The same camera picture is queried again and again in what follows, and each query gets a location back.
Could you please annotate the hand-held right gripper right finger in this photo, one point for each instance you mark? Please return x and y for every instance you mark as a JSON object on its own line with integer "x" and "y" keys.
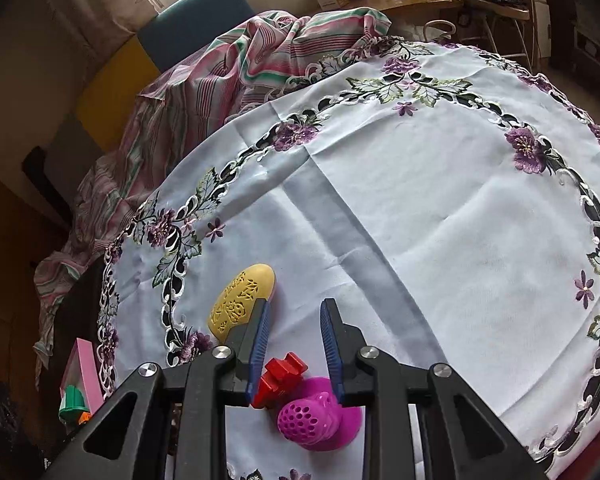
{"x": 331, "y": 345}

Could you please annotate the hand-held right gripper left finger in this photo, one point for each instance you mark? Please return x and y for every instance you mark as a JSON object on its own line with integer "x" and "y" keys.
{"x": 259, "y": 340}

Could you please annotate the red plastic toy piece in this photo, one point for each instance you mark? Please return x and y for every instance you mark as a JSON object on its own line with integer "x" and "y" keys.
{"x": 280, "y": 377}

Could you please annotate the magenta perforated toy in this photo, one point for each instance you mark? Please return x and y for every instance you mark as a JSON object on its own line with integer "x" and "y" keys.
{"x": 310, "y": 417}

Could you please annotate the pink shallow box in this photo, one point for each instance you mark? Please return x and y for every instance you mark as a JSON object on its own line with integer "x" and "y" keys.
{"x": 87, "y": 360}

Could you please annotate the green cone toy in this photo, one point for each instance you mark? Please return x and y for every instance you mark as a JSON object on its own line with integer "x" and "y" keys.
{"x": 74, "y": 402}

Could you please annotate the yellow perforated oval toy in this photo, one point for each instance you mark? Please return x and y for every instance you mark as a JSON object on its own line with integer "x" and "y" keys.
{"x": 240, "y": 300}

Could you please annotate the white embroidered floral tablecloth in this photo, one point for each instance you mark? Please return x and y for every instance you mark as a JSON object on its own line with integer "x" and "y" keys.
{"x": 405, "y": 210}

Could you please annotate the brown wooden wardrobe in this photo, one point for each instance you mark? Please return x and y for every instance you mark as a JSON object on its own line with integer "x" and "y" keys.
{"x": 10, "y": 270}

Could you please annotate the dark cloth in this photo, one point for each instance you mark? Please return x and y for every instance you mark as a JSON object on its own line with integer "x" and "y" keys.
{"x": 10, "y": 435}

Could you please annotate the pink striped bed sheet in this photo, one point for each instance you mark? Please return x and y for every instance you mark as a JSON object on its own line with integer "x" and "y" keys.
{"x": 260, "y": 55}

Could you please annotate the colourful upholstered chair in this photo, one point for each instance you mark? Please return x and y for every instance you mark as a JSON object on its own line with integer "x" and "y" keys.
{"x": 195, "y": 25}

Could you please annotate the wooden side desk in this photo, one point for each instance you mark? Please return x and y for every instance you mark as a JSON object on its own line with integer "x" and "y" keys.
{"x": 410, "y": 0}

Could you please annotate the white cabinet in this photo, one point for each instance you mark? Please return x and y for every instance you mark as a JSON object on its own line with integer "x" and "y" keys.
{"x": 541, "y": 15}

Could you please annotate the metal frame chair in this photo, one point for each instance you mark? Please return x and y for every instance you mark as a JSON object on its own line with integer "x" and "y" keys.
{"x": 500, "y": 5}

